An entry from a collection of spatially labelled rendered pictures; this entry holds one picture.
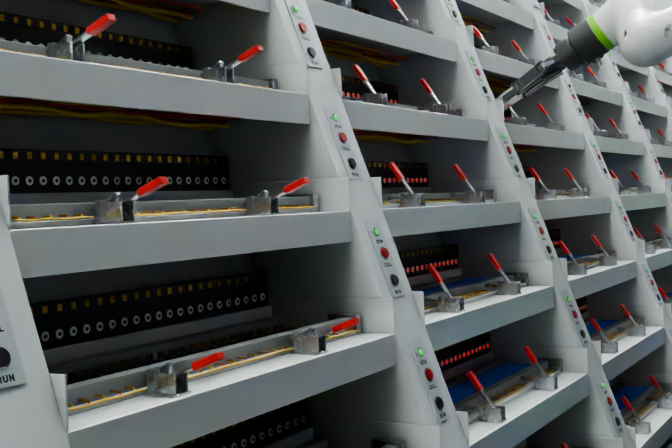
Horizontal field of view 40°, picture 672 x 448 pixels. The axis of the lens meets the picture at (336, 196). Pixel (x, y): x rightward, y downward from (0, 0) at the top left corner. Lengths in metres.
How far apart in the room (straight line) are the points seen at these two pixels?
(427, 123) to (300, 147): 0.41
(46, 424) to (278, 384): 0.34
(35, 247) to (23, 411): 0.16
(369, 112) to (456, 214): 0.27
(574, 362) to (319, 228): 0.85
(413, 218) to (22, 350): 0.83
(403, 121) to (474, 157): 0.40
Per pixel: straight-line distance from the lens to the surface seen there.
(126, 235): 0.98
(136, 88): 1.10
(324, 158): 1.37
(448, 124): 1.83
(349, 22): 1.65
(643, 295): 2.65
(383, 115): 1.59
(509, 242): 2.00
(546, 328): 1.99
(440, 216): 1.62
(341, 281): 1.36
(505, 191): 1.99
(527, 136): 2.24
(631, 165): 3.36
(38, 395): 0.85
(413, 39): 1.87
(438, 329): 1.46
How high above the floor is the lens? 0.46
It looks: 11 degrees up
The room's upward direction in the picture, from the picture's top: 20 degrees counter-clockwise
